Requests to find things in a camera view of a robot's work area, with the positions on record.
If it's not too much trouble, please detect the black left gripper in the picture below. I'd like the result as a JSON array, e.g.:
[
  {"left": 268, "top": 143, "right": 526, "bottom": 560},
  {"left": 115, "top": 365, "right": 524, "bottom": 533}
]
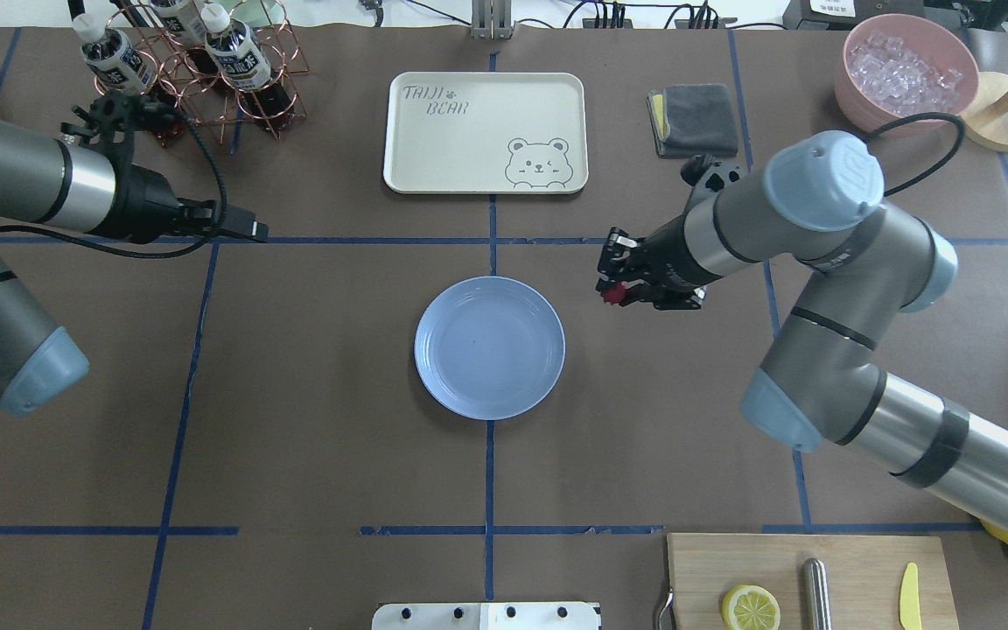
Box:
[{"left": 112, "top": 166, "right": 269, "bottom": 244}]

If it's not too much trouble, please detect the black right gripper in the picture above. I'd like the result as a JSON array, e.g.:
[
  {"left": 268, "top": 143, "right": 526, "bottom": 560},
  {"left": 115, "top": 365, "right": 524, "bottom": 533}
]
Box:
[{"left": 595, "top": 218, "right": 720, "bottom": 311}]

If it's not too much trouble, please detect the blue plastic plate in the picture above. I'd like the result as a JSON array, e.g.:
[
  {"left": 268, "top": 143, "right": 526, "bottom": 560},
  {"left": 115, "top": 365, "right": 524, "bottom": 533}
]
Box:
[{"left": 413, "top": 276, "right": 565, "bottom": 420}]

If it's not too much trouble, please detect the red strawberry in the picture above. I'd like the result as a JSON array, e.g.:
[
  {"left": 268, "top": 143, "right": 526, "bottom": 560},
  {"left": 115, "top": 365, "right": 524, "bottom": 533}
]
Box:
[{"left": 600, "top": 283, "right": 629, "bottom": 305}]

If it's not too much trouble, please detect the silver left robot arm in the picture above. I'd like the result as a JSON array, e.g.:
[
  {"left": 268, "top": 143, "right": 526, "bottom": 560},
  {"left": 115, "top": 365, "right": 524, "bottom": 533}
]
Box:
[{"left": 0, "top": 92, "right": 269, "bottom": 417}]

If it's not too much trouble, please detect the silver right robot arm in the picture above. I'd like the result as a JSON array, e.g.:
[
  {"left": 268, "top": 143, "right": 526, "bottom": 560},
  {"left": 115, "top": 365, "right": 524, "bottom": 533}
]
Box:
[{"left": 596, "top": 130, "right": 1008, "bottom": 534}]

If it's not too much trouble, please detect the grey folded cloth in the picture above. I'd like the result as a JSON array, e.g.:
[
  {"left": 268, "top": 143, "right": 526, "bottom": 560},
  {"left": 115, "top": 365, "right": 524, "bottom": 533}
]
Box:
[{"left": 647, "top": 83, "right": 739, "bottom": 158}]

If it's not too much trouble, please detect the dark drink bottle right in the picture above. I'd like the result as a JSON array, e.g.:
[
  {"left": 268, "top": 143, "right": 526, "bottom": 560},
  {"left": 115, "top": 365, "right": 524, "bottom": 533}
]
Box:
[{"left": 200, "top": 3, "right": 295, "bottom": 133}]

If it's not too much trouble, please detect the dark drink bottle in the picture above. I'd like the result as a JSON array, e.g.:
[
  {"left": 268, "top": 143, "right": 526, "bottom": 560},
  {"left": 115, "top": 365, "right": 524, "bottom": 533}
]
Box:
[
  {"left": 72, "top": 12, "right": 177, "bottom": 108},
  {"left": 200, "top": 3, "right": 295, "bottom": 133},
  {"left": 149, "top": 1, "right": 219, "bottom": 77}
]

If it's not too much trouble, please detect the dark drink bottle left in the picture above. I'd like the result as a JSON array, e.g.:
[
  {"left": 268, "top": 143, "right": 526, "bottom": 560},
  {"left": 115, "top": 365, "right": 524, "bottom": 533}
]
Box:
[{"left": 72, "top": 12, "right": 177, "bottom": 108}]

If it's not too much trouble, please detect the dark drink bottle rear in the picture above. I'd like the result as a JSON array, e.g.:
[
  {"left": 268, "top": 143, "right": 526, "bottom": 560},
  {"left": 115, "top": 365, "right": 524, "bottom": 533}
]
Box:
[{"left": 149, "top": 1, "right": 219, "bottom": 77}]

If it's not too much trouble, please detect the cream bear serving tray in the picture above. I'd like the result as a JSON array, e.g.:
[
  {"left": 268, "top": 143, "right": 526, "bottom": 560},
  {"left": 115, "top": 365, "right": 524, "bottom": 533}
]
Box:
[{"left": 381, "top": 71, "right": 591, "bottom": 194}]

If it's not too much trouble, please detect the pink bowl of ice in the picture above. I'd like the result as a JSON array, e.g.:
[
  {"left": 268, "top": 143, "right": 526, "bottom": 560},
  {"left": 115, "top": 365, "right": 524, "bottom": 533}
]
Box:
[{"left": 835, "top": 13, "right": 979, "bottom": 132}]

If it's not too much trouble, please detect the lemon half slice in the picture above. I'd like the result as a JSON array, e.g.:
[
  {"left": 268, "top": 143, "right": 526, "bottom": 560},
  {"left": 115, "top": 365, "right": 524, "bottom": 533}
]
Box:
[{"left": 720, "top": 584, "right": 781, "bottom": 629}]

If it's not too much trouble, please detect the wooden cutting board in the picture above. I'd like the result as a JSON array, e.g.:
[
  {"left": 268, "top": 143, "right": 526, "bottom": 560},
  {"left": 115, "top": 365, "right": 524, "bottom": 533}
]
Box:
[{"left": 667, "top": 533, "right": 960, "bottom": 629}]

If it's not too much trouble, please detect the steel cylinder tool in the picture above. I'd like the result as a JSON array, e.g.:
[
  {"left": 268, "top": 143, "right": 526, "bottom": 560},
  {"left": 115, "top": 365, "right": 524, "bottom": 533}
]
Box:
[{"left": 801, "top": 557, "right": 833, "bottom": 629}]

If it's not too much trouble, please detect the yellow plastic knife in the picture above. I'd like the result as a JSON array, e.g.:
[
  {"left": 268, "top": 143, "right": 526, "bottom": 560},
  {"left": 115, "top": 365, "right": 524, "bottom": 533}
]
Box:
[{"left": 899, "top": 562, "right": 921, "bottom": 630}]

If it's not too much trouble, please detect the whole yellow lemon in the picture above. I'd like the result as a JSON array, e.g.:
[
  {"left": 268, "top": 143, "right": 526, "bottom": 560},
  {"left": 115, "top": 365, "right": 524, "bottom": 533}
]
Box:
[{"left": 981, "top": 520, "right": 1008, "bottom": 546}]

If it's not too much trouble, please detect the copper wire bottle rack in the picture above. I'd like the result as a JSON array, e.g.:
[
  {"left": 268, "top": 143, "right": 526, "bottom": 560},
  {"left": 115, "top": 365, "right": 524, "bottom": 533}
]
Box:
[{"left": 69, "top": 1, "right": 311, "bottom": 139}]

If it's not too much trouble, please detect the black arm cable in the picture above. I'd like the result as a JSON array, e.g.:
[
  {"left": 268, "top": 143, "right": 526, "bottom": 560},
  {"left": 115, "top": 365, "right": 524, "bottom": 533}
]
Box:
[
  {"left": 867, "top": 112, "right": 967, "bottom": 199},
  {"left": 0, "top": 92, "right": 229, "bottom": 260}
]

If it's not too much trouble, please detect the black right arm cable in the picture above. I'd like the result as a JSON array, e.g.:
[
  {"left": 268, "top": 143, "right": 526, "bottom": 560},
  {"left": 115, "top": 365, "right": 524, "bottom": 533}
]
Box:
[{"left": 867, "top": 112, "right": 967, "bottom": 199}]

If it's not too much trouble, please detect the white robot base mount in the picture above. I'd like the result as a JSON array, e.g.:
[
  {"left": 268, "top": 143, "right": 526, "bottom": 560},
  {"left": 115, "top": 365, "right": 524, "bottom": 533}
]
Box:
[{"left": 371, "top": 600, "right": 603, "bottom": 629}]

